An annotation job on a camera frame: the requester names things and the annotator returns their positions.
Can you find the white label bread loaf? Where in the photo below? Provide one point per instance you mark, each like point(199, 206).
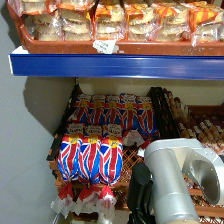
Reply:
point(112, 130)
point(76, 128)
point(94, 130)

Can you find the orange plastic crate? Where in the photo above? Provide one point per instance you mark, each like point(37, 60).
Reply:
point(66, 47)

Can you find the brown lattice plastic crate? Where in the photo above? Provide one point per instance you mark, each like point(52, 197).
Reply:
point(131, 158)

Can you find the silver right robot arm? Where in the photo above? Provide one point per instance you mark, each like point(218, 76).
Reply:
point(170, 186)

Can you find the black plastic crate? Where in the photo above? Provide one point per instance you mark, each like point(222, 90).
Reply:
point(163, 113)

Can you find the clear muffin pack orange label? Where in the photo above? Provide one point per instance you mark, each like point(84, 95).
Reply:
point(173, 28)
point(45, 28)
point(208, 30)
point(76, 5)
point(77, 26)
point(31, 6)
point(110, 25)
point(141, 23)

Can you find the brown bread rolls pack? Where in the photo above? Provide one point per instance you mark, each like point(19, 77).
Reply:
point(176, 113)
point(211, 133)
point(190, 131)

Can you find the Union Jack bread loaf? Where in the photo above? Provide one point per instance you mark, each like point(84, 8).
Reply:
point(129, 113)
point(113, 111)
point(98, 111)
point(82, 111)
point(89, 160)
point(146, 116)
point(69, 160)
point(111, 160)

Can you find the white paper price label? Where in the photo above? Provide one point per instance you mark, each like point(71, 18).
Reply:
point(105, 46)

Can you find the blue shelf edge strip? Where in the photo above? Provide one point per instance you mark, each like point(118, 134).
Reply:
point(100, 66)

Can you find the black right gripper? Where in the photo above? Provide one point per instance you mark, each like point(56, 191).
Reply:
point(140, 186)

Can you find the wrapped pastries on right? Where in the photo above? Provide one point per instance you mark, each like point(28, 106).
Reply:
point(206, 110)

